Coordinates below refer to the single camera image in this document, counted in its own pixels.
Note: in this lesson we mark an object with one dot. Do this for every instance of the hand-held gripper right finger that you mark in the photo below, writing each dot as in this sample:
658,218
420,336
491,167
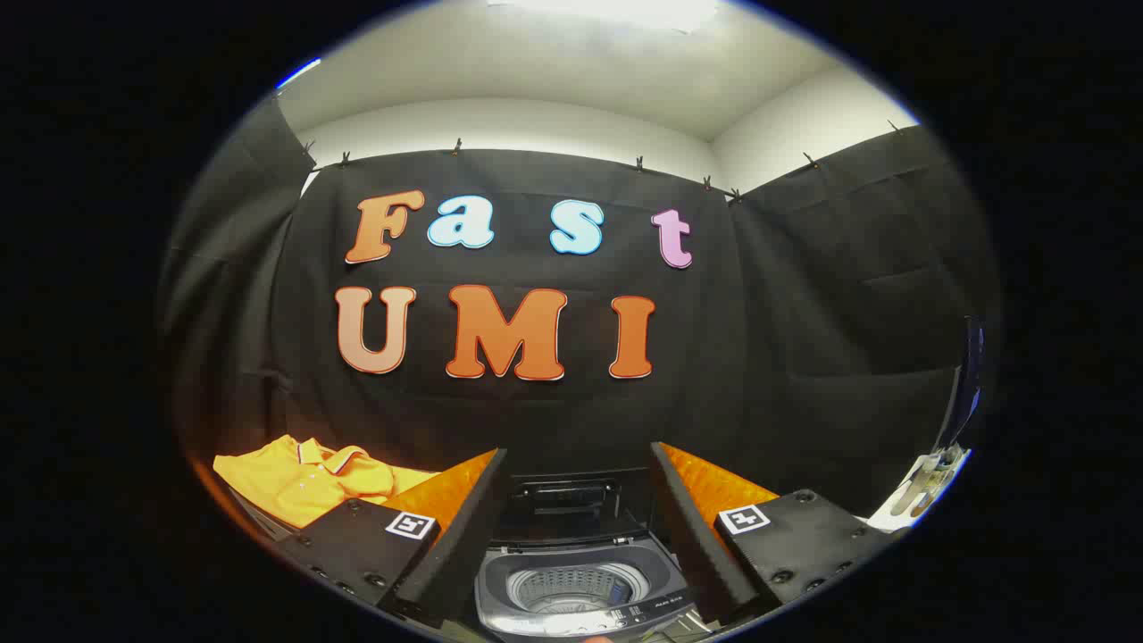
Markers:
701,545

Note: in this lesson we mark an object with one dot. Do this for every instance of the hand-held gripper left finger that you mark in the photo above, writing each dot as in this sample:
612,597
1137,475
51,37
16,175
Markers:
464,536

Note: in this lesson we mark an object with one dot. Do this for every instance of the grey washing machine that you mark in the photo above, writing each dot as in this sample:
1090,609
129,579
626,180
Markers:
500,589

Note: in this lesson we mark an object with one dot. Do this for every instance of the yellow polo shirt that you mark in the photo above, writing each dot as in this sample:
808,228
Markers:
304,482

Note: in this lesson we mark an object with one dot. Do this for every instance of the black backdrop cloth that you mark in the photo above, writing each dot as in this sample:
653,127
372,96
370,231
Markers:
536,420

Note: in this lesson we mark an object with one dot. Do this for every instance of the white table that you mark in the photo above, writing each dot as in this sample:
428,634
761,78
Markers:
884,520

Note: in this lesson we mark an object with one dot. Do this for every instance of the white metal bracket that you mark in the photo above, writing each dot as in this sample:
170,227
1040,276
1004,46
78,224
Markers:
929,478

